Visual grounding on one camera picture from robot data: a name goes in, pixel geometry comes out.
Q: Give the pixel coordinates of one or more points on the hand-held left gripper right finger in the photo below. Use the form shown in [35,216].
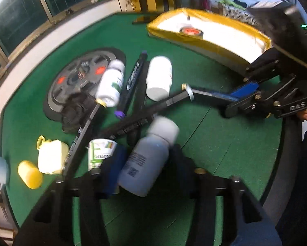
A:
[180,174]

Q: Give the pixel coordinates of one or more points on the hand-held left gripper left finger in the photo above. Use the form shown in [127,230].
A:
[115,169]

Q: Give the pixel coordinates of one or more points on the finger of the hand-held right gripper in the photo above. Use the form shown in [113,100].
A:
[245,90]
[235,110]

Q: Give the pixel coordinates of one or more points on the grey white plastic bottle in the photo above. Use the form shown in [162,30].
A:
[145,158]

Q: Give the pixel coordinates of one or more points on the grey blue pen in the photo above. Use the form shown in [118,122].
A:
[207,93]

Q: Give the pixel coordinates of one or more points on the yellow cardboard box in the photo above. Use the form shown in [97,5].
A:
[220,33]

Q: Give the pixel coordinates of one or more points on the black stick gold cap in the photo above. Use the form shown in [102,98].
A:
[148,114]

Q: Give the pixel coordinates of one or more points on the yellow round jar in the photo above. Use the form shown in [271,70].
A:
[30,175]

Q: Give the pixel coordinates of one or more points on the person's right hand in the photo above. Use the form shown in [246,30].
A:
[304,115]

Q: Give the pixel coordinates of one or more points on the white cup green label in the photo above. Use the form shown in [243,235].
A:
[101,153]

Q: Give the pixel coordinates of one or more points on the black stick yellow cap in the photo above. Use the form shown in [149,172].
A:
[84,135]

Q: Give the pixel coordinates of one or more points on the patterned blanket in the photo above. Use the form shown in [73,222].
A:
[234,10]

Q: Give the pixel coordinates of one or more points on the pale yellow lidded container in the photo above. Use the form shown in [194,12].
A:
[52,156]

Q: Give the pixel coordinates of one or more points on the black cloth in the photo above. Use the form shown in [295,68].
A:
[76,112]

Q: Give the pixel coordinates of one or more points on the plain black stick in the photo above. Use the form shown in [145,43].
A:
[140,100]

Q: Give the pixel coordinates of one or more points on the black tape roll red core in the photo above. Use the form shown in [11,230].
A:
[190,32]

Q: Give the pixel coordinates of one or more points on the white bottle green label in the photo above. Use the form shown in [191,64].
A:
[109,82]

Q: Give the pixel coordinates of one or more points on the black stick purple caps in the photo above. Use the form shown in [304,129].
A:
[133,79]

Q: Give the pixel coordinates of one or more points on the barred dark window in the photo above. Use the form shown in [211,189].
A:
[17,12]

